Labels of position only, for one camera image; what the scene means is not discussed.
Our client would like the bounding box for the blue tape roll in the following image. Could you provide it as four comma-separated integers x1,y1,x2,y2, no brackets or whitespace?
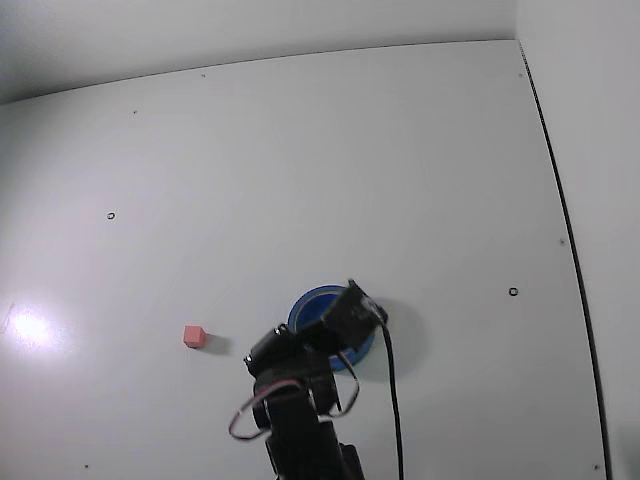
286,284,377,374

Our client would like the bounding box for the black camera cable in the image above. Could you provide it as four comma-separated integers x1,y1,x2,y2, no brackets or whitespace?
379,319,406,480

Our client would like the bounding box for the white red servo wire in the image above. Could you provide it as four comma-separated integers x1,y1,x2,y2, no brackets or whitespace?
319,349,362,420
227,382,301,442

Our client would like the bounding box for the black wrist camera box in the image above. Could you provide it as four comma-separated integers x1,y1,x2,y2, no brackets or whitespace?
362,294,390,327

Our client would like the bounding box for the orange cube block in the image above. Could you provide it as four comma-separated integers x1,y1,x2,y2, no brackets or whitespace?
182,324,208,349

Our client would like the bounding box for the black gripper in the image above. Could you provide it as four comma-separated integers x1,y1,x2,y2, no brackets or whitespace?
319,278,375,360

